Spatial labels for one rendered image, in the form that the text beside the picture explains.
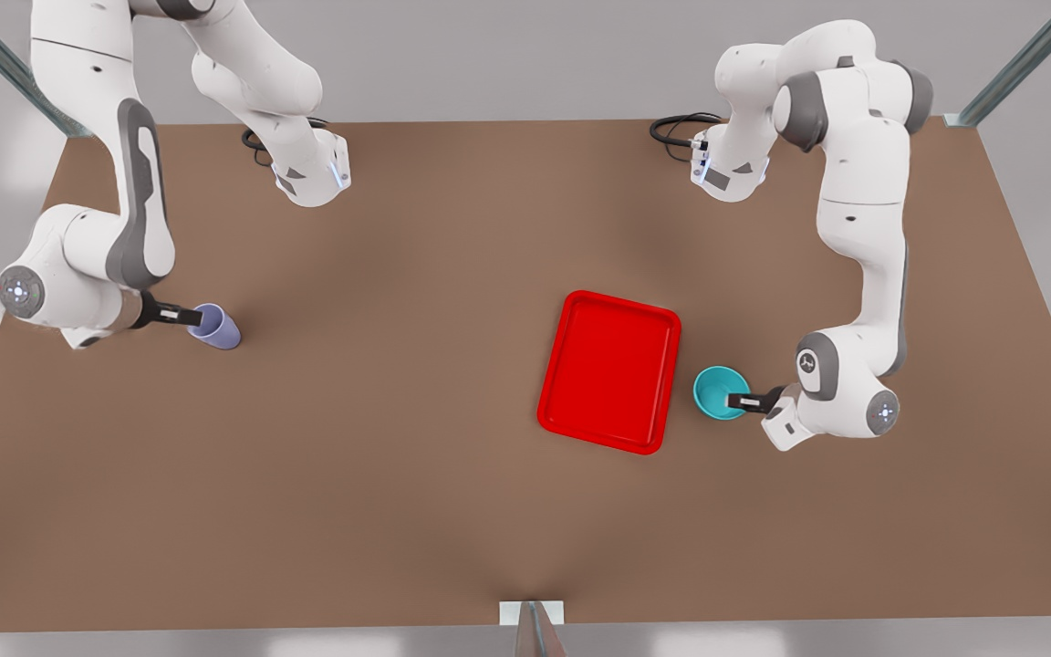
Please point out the teal bowl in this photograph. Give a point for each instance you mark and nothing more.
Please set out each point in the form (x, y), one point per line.
(715, 392)

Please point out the lavender cup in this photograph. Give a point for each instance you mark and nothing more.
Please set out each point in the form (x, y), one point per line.
(218, 327)

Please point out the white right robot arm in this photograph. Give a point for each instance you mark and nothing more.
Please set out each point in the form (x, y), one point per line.
(147, 210)

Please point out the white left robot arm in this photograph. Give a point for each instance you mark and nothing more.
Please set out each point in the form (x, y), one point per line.
(863, 164)

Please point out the red tray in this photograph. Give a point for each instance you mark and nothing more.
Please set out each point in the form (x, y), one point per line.
(610, 370)

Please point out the silver frame post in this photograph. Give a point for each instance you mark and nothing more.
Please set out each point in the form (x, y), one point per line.
(5, 59)
(535, 630)
(1018, 64)

